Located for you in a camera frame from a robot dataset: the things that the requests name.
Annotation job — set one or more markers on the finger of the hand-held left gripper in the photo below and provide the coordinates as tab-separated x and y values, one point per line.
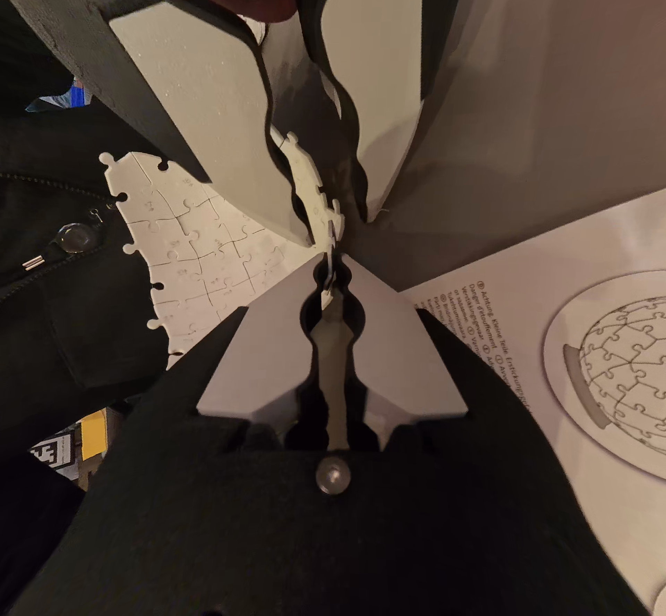
380	54
208	95

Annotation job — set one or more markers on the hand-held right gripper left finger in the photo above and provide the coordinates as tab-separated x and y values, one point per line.
260	361

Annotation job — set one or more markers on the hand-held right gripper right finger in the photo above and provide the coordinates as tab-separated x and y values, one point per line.
406	366

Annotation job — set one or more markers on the curved white puzzle piece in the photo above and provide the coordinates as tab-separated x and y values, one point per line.
312	184

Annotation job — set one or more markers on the partly built puzzle ball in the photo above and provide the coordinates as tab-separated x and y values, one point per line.
182	241

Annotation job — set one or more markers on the blue object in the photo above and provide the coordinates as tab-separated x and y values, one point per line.
62	98

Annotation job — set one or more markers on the white instruction sheet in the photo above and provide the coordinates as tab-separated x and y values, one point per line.
520	314

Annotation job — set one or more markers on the yellow object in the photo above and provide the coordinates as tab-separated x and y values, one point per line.
93	434

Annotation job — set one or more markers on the black white printed tag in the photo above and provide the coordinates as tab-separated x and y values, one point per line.
49	452

